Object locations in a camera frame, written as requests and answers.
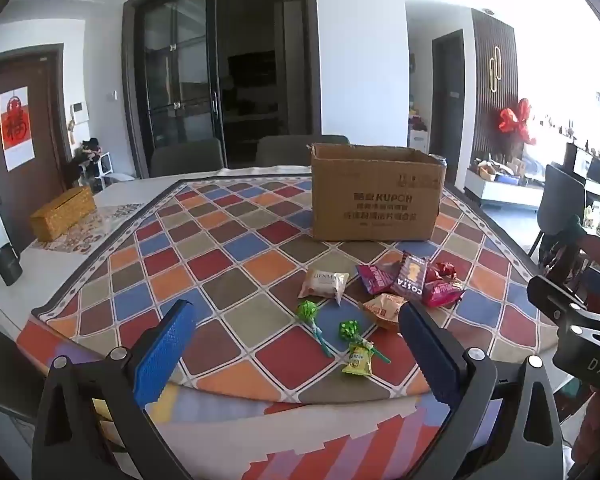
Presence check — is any maroon snack packet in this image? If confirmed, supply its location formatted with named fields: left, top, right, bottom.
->
left=355, top=261, right=406, bottom=295

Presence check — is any dark green cloth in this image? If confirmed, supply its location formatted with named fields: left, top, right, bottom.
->
left=562, top=214, right=588, bottom=238

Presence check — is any red and white door poster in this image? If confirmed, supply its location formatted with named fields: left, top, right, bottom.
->
left=0, top=86, right=35, bottom=171

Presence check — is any orange snack packet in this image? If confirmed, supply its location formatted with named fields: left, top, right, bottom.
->
left=362, top=292, right=410, bottom=332

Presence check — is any woven yellow tissue box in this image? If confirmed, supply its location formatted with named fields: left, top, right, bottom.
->
left=29, top=185, right=97, bottom=242

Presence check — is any yellow green candy packet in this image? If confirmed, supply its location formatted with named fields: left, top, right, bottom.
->
left=341, top=342, right=375, bottom=377

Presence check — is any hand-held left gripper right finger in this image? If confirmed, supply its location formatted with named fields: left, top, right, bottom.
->
left=375, top=301, right=566, bottom=480

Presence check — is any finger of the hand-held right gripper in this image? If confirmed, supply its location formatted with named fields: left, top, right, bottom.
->
left=542, top=239, right=597, bottom=288
left=526, top=274, right=588, bottom=322

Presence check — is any white shoe rack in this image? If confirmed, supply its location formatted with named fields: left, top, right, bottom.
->
left=72, top=150, right=114, bottom=193

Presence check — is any white low cabinet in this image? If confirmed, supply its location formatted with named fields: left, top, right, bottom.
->
left=465, top=165, right=551, bottom=211

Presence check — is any brown cardboard box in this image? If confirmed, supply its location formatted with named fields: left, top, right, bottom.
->
left=307, top=142, right=447, bottom=242

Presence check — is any dark slatted wall panel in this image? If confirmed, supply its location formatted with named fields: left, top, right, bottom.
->
left=470, top=8, right=520, bottom=168

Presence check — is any brown entry door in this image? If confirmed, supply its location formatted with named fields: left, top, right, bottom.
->
left=0, top=44, right=74, bottom=256

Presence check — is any glass sliding door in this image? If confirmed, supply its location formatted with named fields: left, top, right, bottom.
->
left=122, top=0, right=322, bottom=177

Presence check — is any dark grey chair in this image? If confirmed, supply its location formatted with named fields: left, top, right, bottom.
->
left=527, top=164, right=588, bottom=261

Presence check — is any red flower decoration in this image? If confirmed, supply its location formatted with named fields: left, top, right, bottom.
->
left=497, top=100, right=539, bottom=147

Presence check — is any dark red biscuit packet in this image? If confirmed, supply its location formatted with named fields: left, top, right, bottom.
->
left=391, top=250, right=429, bottom=302

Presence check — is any grey dining chair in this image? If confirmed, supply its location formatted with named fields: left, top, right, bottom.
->
left=150, top=138, right=225, bottom=178
left=256, top=134, right=351, bottom=167

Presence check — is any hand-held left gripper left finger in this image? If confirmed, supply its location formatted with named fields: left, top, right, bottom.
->
left=30, top=299, right=201, bottom=480

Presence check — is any green lollipop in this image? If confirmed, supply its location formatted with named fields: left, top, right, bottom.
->
left=296, top=299, right=333, bottom=358
left=338, top=319, right=392, bottom=365

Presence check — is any black cup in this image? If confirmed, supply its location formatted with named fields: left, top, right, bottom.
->
left=0, top=242, right=22, bottom=287

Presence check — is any dark interior door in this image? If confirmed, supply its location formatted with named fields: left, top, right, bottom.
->
left=431, top=30, right=467, bottom=192

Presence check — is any floral patterned placemat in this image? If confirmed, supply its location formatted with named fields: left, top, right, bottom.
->
left=30, top=202, right=146, bottom=256

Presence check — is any colourful checkered mat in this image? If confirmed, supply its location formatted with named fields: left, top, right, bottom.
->
left=30, top=165, right=563, bottom=403

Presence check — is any pastel patterned mat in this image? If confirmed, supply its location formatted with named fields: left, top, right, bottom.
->
left=10, top=317, right=486, bottom=480

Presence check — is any pink snack packet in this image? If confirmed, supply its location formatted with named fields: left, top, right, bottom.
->
left=420, top=277, right=467, bottom=309

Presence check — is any gold wall ornament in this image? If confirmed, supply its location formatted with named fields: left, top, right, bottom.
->
left=488, top=46, right=503, bottom=92

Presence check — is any white snack packet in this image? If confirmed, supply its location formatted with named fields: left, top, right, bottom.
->
left=299, top=267, right=350, bottom=307

